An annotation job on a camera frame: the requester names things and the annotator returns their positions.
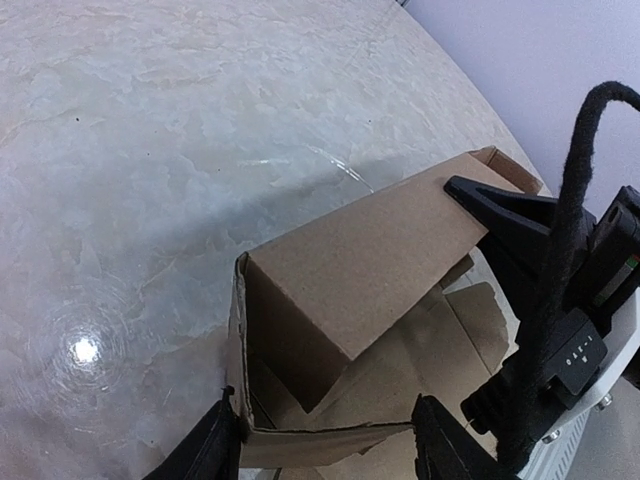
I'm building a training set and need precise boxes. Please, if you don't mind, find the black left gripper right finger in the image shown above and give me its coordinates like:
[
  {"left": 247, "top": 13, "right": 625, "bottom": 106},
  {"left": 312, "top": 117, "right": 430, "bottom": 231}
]
[{"left": 411, "top": 394, "right": 518, "bottom": 480}]

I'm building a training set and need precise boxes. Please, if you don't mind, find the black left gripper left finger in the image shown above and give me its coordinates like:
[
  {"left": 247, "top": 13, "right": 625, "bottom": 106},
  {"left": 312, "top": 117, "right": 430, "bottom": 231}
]
[{"left": 144, "top": 386, "right": 241, "bottom": 480}]

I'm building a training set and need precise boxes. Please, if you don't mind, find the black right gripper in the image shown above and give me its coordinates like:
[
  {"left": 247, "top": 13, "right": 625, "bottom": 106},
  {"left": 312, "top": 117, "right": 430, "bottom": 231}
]
[{"left": 443, "top": 174, "right": 640, "bottom": 441}]

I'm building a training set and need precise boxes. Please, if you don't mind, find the brown cardboard box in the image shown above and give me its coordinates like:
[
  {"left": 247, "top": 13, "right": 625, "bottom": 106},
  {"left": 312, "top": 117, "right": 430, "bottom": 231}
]
[{"left": 228, "top": 147, "right": 542, "bottom": 479}]

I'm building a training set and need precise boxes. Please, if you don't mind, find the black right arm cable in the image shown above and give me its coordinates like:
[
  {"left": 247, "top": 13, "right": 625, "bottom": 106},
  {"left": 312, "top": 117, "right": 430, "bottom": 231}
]
[{"left": 492, "top": 82, "right": 640, "bottom": 469}]

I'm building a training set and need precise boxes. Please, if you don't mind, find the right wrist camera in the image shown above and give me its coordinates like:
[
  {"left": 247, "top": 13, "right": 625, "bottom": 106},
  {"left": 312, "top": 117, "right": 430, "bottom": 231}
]
[{"left": 514, "top": 184, "right": 640, "bottom": 480}]

